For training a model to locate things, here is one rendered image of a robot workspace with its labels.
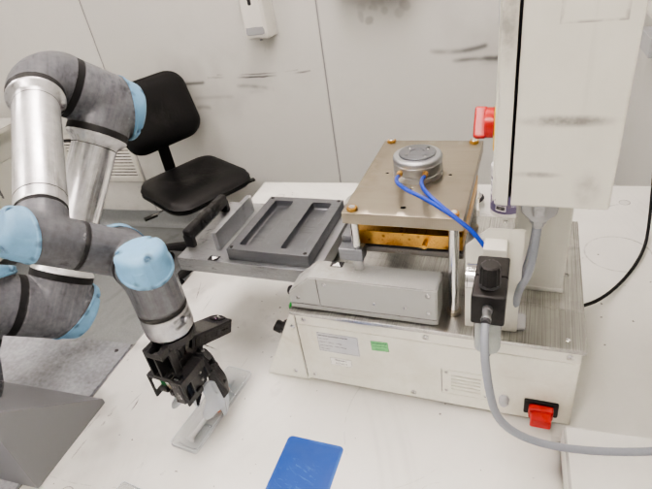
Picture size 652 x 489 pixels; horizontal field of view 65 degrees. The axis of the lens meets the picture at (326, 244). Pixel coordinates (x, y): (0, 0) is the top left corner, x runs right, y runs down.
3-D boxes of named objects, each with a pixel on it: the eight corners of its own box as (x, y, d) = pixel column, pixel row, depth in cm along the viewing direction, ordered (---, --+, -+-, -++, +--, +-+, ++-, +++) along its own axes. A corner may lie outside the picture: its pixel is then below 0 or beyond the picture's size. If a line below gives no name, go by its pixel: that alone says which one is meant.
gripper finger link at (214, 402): (209, 436, 88) (184, 398, 84) (228, 408, 93) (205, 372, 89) (222, 438, 87) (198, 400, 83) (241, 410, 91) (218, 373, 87)
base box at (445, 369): (565, 295, 107) (574, 225, 98) (569, 449, 79) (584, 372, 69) (326, 271, 126) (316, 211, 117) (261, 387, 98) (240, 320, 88)
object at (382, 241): (477, 194, 94) (478, 146, 89) (461, 265, 77) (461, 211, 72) (385, 190, 100) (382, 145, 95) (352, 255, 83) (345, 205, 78)
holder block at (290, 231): (344, 210, 106) (342, 199, 104) (309, 268, 90) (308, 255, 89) (273, 206, 111) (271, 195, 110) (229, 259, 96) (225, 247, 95)
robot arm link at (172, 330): (159, 288, 82) (200, 297, 79) (168, 310, 85) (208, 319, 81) (126, 319, 77) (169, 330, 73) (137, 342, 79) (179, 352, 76)
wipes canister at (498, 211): (523, 203, 139) (527, 152, 131) (523, 219, 133) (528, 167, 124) (489, 202, 142) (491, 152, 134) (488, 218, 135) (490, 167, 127)
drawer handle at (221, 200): (231, 210, 113) (226, 193, 111) (194, 247, 101) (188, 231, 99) (222, 209, 113) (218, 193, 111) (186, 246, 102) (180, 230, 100)
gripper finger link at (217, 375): (210, 397, 89) (186, 361, 86) (215, 389, 91) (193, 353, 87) (230, 400, 87) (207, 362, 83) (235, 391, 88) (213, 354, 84)
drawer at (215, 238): (356, 223, 108) (352, 191, 103) (320, 289, 91) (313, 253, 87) (234, 215, 118) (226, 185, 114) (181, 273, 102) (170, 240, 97)
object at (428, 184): (517, 187, 94) (523, 118, 87) (505, 294, 70) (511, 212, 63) (388, 182, 102) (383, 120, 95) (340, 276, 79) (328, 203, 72)
